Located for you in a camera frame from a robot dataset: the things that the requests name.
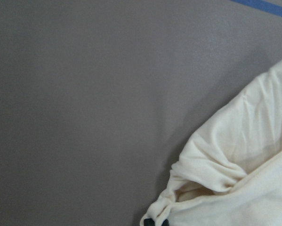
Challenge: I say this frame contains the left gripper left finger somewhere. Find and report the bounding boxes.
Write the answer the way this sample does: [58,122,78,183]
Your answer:
[143,218,153,226]

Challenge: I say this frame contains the yellow long sleeve shirt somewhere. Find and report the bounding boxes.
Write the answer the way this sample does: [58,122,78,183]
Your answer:
[140,61,282,226]

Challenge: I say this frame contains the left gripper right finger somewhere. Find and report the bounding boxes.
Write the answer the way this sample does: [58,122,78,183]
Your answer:
[161,219,169,226]

